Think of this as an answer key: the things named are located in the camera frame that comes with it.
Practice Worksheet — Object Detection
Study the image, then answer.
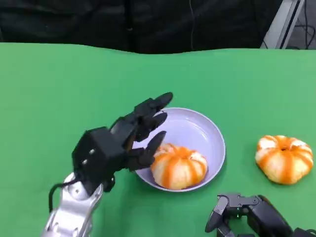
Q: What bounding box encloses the black backdrop curtain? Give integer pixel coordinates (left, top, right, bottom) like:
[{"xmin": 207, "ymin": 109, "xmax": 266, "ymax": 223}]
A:
[{"xmin": 0, "ymin": 0, "xmax": 284, "ymax": 54}]

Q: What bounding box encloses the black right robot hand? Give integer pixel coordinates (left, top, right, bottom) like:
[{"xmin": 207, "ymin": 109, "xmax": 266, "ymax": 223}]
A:
[{"xmin": 204, "ymin": 193, "xmax": 295, "ymax": 237}]

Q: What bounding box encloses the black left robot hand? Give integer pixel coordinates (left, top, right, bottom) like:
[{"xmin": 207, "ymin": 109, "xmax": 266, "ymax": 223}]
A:
[{"xmin": 108, "ymin": 92, "xmax": 173, "ymax": 173}]

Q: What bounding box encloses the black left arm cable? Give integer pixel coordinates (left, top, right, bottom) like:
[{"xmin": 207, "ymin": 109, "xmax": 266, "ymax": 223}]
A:
[{"xmin": 48, "ymin": 181, "xmax": 79, "ymax": 213}]

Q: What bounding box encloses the green table cloth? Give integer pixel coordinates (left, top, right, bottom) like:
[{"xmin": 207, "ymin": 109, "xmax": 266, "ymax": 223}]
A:
[{"xmin": 0, "ymin": 42, "xmax": 316, "ymax": 237}]

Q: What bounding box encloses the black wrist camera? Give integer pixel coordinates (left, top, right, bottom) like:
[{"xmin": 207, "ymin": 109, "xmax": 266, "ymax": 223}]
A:
[
  {"xmin": 293, "ymin": 228, "xmax": 316, "ymax": 237},
  {"xmin": 71, "ymin": 127, "xmax": 125, "ymax": 193}
]

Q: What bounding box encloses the orange and white bread roll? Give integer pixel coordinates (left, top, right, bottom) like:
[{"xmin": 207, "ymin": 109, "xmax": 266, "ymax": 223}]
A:
[
  {"xmin": 255, "ymin": 135, "xmax": 314, "ymax": 185},
  {"xmin": 150, "ymin": 143, "xmax": 208, "ymax": 190}
]

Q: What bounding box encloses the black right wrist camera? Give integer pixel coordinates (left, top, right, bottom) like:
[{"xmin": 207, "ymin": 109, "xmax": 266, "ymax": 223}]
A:
[{"xmin": 293, "ymin": 228, "xmax": 316, "ymax": 237}]

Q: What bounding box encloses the black cable bundle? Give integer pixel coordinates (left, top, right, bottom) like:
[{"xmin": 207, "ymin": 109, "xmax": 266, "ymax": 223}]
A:
[{"xmin": 293, "ymin": 14, "xmax": 316, "ymax": 50}]

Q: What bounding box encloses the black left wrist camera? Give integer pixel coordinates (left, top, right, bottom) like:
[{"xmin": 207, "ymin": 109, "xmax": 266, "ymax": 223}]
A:
[{"xmin": 71, "ymin": 127, "xmax": 125, "ymax": 193}]

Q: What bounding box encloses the silver metal frame post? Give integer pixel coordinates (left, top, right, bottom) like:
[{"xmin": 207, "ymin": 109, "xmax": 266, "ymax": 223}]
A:
[{"xmin": 260, "ymin": 0, "xmax": 306, "ymax": 49}]

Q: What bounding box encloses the lilac plate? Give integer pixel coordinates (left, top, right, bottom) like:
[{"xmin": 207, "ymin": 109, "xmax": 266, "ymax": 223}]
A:
[{"xmin": 134, "ymin": 107, "xmax": 226, "ymax": 193}]

